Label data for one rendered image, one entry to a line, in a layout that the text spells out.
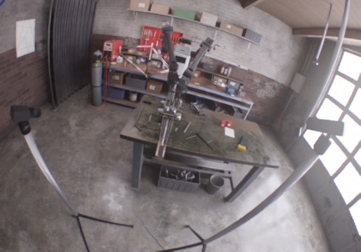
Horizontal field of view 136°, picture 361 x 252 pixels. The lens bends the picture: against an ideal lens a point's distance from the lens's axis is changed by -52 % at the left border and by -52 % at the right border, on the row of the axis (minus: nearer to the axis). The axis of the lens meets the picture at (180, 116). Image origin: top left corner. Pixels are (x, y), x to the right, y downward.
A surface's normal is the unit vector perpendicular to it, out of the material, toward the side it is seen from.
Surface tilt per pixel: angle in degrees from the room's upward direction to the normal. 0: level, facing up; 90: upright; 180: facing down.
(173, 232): 0
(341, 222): 90
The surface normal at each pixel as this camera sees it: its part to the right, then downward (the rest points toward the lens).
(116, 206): 0.24, -0.82
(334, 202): -0.97, -0.24
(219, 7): -0.06, 0.52
